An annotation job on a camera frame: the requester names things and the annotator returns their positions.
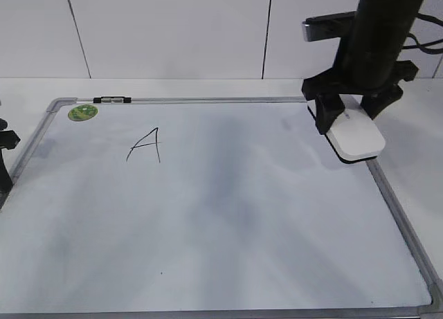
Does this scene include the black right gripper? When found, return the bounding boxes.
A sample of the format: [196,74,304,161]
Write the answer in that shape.
[302,42,418,134]

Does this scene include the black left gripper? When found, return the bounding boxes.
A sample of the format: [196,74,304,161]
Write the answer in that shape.
[0,118,20,194]

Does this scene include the white rectangular board eraser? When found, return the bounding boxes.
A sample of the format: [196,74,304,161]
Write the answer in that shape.
[325,95,386,164]

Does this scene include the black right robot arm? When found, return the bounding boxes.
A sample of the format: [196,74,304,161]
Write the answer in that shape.
[302,0,424,135]

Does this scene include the round green sticker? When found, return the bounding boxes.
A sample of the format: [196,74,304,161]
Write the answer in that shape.
[68,104,98,122]

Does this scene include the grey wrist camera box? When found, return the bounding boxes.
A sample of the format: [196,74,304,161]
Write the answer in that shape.
[302,11,356,42]

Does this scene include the black cable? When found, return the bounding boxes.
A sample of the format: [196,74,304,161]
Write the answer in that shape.
[401,12,443,55]

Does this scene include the white board with grey frame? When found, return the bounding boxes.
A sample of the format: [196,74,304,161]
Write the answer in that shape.
[1,98,442,318]

